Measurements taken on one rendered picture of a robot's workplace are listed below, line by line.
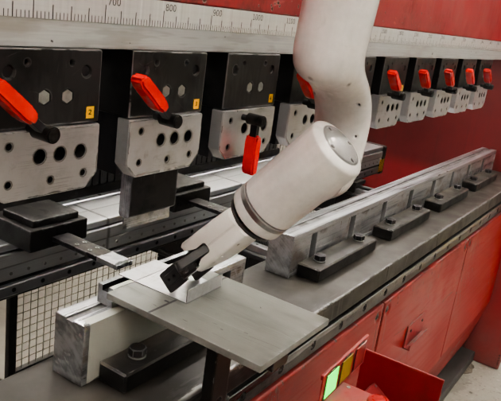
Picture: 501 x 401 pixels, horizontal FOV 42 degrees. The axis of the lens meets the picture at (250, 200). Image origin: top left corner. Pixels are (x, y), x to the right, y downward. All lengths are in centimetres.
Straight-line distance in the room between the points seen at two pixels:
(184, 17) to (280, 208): 29
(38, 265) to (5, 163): 49
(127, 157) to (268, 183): 18
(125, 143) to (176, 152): 10
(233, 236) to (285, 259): 52
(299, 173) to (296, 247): 59
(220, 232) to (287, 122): 37
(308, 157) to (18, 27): 35
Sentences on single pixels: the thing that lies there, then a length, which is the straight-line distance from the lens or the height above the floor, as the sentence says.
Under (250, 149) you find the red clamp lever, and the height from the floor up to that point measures 119.
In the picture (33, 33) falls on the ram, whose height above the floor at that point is 135.
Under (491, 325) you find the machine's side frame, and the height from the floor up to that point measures 20.
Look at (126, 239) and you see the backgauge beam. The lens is 133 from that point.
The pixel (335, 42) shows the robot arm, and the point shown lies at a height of 138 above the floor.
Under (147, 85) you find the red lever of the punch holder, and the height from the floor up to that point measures 130.
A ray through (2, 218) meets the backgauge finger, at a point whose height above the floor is 102.
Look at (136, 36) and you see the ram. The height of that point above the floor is 136.
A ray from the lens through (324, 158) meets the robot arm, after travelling 77.
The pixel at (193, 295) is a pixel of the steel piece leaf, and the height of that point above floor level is 101.
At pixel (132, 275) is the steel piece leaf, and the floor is 100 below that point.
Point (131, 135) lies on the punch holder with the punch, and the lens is 85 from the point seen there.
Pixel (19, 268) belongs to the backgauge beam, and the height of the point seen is 94.
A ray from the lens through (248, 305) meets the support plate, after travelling 95.
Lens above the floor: 141
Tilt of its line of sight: 17 degrees down
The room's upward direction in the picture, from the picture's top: 8 degrees clockwise
